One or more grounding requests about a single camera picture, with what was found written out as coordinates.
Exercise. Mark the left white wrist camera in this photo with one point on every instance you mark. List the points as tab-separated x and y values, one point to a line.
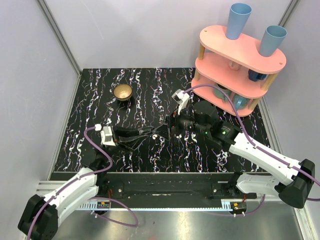
106	134

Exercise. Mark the brown ceramic bowl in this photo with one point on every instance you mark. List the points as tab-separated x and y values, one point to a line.
123	92

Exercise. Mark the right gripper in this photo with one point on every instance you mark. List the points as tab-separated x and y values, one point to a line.
175	119

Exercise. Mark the green ceramic mug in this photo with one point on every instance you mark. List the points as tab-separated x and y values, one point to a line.
219	94

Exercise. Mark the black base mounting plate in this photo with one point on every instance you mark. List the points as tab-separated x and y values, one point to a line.
158	190

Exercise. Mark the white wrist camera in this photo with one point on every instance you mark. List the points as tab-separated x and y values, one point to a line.
181	99
106	134

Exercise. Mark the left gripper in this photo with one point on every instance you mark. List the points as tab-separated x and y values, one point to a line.
117	136

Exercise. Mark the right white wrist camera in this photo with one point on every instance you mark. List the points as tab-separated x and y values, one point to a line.
181	99

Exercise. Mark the dark blue mug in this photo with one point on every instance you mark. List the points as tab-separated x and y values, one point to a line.
256	76

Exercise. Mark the pink three-tier shelf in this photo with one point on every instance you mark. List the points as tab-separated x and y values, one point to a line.
212	67

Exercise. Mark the left blue plastic cup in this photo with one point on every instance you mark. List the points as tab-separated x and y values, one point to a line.
239	14

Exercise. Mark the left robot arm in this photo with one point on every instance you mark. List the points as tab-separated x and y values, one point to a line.
43	215

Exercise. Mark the pink mug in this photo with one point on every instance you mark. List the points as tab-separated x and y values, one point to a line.
234	66

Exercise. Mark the light blue ceramic mug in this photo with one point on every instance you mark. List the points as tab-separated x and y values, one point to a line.
240	102

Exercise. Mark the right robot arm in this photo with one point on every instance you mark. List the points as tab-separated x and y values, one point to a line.
291	180

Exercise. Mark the blue plastic cup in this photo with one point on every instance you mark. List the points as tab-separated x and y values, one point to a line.
271	40
239	14

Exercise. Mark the right blue plastic cup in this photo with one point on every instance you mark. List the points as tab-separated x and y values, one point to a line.
271	40

